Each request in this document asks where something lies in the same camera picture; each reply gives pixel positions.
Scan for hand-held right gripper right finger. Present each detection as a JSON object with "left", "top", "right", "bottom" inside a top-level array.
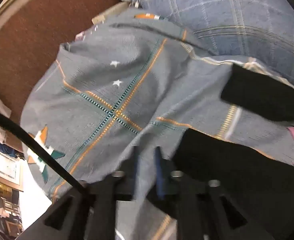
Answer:
[{"left": 154, "top": 146, "right": 275, "bottom": 240}]

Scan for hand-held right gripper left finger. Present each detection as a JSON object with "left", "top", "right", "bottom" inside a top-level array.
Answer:
[{"left": 19, "top": 146, "right": 142, "bottom": 240}]

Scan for black pants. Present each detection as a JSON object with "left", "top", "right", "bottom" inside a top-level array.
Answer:
[{"left": 147, "top": 64, "right": 294, "bottom": 240}]

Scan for grey star-printed bedsheet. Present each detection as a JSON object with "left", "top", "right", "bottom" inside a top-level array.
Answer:
[{"left": 19, "top": 5, "right": 294, "bottom": 240}]

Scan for wooden framed board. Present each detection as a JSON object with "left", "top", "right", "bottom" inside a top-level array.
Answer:
[{"left": 0, "top": 144, "right": 25, "bottom": 193}]

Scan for blue cloth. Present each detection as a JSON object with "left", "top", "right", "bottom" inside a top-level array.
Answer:
[{"left": 0, "top": 132, "right": 21, "bottom": 157}]

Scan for blue plaid quilt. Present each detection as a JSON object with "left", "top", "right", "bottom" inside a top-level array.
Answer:
[{"left": 116, "top": 0, "right": 294, "bottom": 93}]

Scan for black cable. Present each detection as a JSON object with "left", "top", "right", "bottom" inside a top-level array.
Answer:
[{"left": 0, "top": 109, "right": 87, "bottom": 193}]

